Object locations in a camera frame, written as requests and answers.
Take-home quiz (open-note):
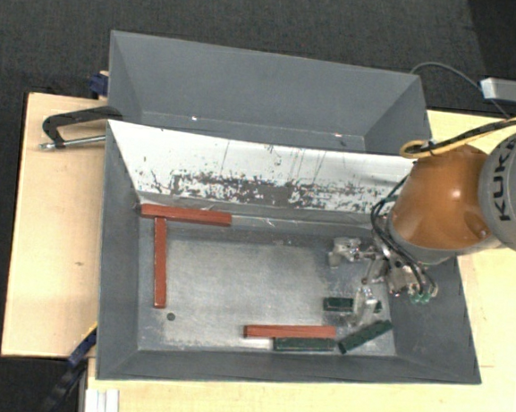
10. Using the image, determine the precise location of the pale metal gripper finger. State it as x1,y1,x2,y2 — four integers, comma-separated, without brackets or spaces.
326,234,366,272
351,284,382,331

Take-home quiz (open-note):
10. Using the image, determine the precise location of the dark green flat block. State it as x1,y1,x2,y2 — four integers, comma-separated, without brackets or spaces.
321,294,385,317
336,315,395,359
271,333,338,358

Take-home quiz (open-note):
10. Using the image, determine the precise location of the red-brown flat block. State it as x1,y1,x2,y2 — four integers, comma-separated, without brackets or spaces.
242,318,338,348
146,216,175,311
139,202,234,229

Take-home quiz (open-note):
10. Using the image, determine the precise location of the grey metal bin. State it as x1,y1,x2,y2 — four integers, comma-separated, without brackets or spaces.
80,29,510,412

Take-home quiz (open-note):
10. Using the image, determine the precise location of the pale wood flat board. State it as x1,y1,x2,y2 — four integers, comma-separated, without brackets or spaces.
0,89,120,365

